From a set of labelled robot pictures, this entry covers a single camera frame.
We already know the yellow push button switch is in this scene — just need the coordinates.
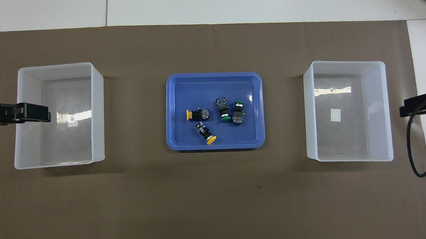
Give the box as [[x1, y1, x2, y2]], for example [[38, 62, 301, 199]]
[[186, 107, 210, 122], [194, 121, 217, 146]]

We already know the green push button switch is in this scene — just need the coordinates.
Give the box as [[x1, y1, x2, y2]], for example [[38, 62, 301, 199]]
[[231, 100, 246, 126], [215, 97, 231, 123]]

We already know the translucent white plastic box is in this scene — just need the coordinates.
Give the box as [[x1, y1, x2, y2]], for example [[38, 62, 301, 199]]
[[302, 57, 394, 165], [10, 61, 107, 170]]

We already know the blue plastic tray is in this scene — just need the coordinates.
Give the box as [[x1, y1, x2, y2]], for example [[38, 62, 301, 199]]
[[163, 70, 266, 153]]

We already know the brown paper table mat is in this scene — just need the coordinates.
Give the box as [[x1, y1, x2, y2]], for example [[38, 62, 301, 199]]
[[0, 13, 426, 239]]

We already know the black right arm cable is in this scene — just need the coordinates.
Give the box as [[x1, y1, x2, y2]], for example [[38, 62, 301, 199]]
[[406, 103, 426, 178]]

